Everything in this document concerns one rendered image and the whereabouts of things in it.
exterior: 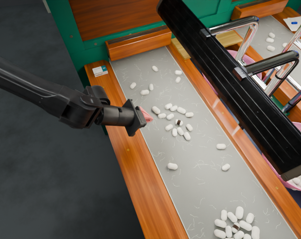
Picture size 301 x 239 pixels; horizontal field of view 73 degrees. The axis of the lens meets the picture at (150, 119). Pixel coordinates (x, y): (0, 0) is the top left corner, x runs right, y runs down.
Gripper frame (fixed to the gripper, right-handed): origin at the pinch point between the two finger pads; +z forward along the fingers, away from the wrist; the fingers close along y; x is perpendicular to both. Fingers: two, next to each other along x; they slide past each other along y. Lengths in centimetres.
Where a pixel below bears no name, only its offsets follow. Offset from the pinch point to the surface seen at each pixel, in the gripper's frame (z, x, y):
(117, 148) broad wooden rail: -4.3, 16.1, -1.0
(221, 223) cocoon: 12.9, 3.3, -36.1
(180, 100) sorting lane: 22.0, -2.3, 10.7
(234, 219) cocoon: 16.3, 0.7, -36.9
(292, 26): 79, -53, 29
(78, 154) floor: 22, 93, 41
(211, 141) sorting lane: 23.6, -3.4, -11.1
